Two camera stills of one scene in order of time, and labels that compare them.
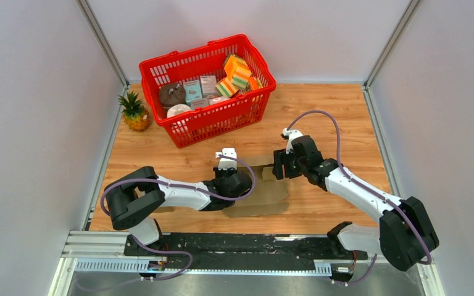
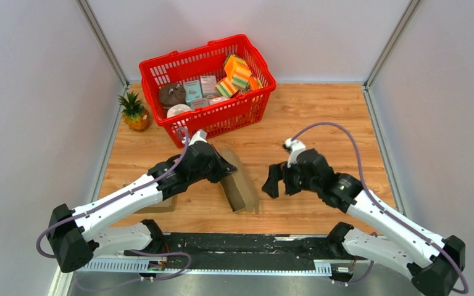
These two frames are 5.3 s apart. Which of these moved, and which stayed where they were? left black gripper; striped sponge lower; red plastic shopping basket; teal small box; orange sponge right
Moved: left black gripper
Stayed: red plastic shopping basket; teal small box; striped sponge lower; orange sponge right
